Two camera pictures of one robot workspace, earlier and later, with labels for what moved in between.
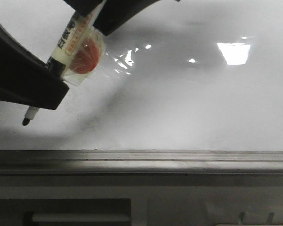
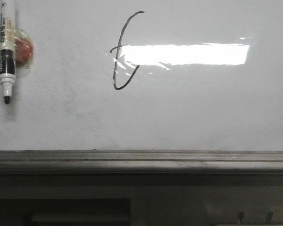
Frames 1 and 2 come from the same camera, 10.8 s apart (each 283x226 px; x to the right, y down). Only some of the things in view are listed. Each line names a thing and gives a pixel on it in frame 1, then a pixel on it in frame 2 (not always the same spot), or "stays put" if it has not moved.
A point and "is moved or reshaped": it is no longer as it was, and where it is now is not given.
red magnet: x=84 y=53 is moved or reshaped
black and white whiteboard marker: x=78 y=51 is moved or reshaped
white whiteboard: x=178 y=75 stays put
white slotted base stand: x=141 y=199 stays put
